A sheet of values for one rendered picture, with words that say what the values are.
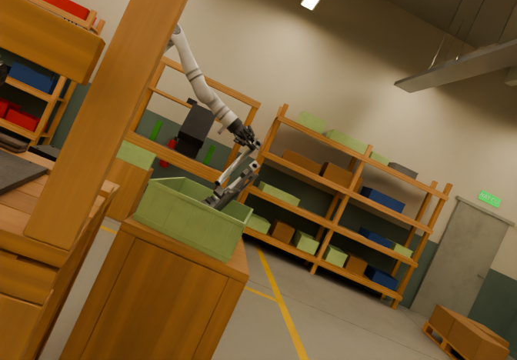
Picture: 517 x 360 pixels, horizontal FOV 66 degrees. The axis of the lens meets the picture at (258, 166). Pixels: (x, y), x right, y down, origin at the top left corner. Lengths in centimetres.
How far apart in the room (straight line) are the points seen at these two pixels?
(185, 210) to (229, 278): 31
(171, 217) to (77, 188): 80
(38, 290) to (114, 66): 45
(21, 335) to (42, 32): 57
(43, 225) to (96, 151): 17
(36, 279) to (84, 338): 86
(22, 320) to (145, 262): 72
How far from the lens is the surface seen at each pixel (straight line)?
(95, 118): 83
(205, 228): 158
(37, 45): 80
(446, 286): 806
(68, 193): 85
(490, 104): 818
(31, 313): 93
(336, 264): 660
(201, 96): 181
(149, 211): 162
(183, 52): 185
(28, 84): 663
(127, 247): 159
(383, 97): 722
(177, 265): 158
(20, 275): 91
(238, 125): 182
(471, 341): 583
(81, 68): 79
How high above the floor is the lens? 119
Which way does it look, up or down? level
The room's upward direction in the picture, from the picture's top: 25 degrees clockwise
